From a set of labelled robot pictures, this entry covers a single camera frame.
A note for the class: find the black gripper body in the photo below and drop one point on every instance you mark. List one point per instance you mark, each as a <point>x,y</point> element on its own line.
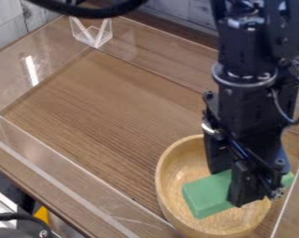
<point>254,114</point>

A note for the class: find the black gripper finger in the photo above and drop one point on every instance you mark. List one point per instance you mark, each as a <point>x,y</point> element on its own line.
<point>219,156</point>
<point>254,183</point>

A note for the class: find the green rectangular block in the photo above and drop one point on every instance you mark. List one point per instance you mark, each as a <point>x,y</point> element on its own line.
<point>205,195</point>

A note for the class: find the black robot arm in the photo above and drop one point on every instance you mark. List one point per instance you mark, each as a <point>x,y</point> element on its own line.
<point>258,41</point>

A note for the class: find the brown wooden bowl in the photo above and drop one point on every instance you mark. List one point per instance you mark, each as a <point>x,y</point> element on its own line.
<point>183,164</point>

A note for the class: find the yellow and black device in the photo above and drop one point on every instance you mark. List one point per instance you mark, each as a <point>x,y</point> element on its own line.
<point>40,228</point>

